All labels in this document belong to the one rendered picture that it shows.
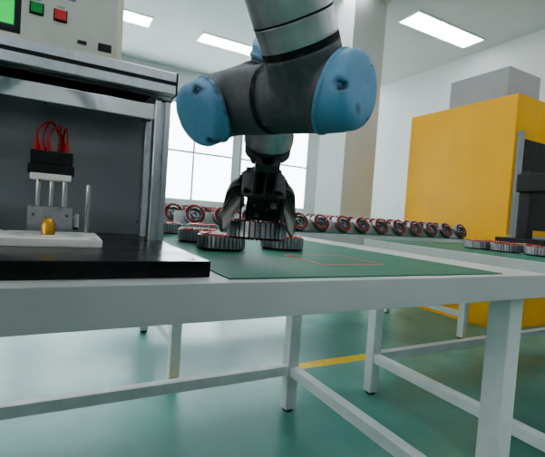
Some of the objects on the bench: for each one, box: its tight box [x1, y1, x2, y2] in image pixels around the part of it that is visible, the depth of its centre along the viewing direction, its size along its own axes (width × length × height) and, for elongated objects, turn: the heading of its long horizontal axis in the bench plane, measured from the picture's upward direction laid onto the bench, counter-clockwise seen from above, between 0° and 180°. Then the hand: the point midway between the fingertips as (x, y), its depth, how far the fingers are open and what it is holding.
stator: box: [260, 234, 304, 251], centre depth 103 cm, size 11×11×4 cm
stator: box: [197, 231, 246, 251], centre depth 92 cm, size 11×11×4 cm
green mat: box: [161, 233, 502, 279], centre depth 109 cm, size 94×61×1 cm
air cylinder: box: [26, 205, 73, 232], centre depth 76 cm, size 5×8×6 cm
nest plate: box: [0, 229, 102, 248], centre depth 63 cm, size 15×15×1 cm
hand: (257, 229), depth 76 cm, fingers closed on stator, 13 cm apart
